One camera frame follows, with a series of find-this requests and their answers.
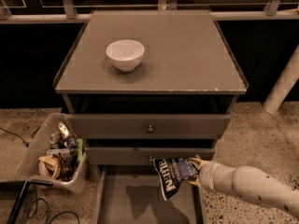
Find brass top drawer knob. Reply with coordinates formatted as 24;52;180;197
147;125;155;133

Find metal window railing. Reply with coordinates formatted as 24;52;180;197
0;0;299;23

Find grey middle drawer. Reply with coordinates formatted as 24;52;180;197
85;147;215;165

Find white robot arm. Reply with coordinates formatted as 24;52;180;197
189;158;299;219

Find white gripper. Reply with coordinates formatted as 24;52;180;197
188;155;221;192

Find clear plastic bin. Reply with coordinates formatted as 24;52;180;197
16;113;88;193

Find grey drawer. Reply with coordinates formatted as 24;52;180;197
85;147;215;165
66;114;230;139
97;166;204;224

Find gold snack can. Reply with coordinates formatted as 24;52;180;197
57;122;73;140

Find cream round packet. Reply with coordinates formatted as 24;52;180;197
38;155;61;179

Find black floor cable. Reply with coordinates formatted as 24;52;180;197
0;126;80;224

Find white pillar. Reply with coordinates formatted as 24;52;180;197
263;45;299;115

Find grey drawer cabinet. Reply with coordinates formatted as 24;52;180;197
52;9;249;173

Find blue kettle chip bag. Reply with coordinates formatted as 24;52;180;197
153;157;199;201

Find grey bottom drawer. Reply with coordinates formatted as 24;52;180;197
97;166;204;224

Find black metal bar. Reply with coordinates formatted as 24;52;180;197
0;179;53;224

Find white ceramic bowl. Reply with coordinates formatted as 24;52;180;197
106;39;145;72

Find grey top drawer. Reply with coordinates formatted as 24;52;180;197
66;114;230;139

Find green packet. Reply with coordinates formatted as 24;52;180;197
76;139;85;166

